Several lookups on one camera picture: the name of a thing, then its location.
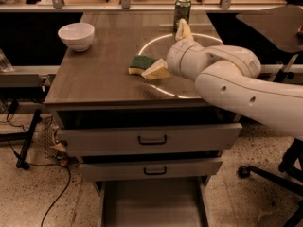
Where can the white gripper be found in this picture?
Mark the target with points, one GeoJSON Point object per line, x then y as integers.
{"type": "Point", "coordinates": [173, 58]}

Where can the green yellow sponge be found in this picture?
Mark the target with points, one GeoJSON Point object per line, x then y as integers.
{"type": "Point", "coordinates": [139, 64]}

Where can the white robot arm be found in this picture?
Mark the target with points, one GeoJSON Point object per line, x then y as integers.
{"type": "Point", "coordinates": [227, 77]}

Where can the grey drawer cabinet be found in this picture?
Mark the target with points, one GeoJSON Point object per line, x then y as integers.
{"type": "Point", "coordinates": [94, 90]}

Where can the top grey drawer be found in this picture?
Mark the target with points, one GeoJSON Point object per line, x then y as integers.
{"type": "Point", "coordinates": [148, 140]}

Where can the grey drawer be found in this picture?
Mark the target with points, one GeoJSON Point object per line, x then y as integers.
{"type": "Point", "coordinates": [148, 140]}
{"type": "Point", "coordinates": [150, 169]}
{"type": "Point", "coordinates": [174, 202]}

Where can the middle grey drawer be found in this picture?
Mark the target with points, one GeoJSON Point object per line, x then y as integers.
{"type": "Point", "coordinates": [150, 169]}

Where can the bottom grey drawer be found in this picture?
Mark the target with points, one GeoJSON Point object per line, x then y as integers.
{"type": "Point", "coordinates": [174, 202]}

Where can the green soda can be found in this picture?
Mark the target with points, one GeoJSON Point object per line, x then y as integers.
{"type": "Point", "coordinates": [181, 11]}

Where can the white ceramic bowl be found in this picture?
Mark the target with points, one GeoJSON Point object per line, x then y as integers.
{"type": "Point", "coordinates": [77, 36]}

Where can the black office chair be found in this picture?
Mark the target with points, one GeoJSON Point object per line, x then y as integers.
{"type": "Point", "coordinates": [281, 27]}

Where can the black stand leg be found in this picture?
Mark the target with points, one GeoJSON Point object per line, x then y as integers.
{"type": "Point", "coordinates": [26, 137]}

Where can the wire mesh basket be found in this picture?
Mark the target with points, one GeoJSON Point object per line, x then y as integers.
{"type": "Point", "coordinates": [54, 150]}

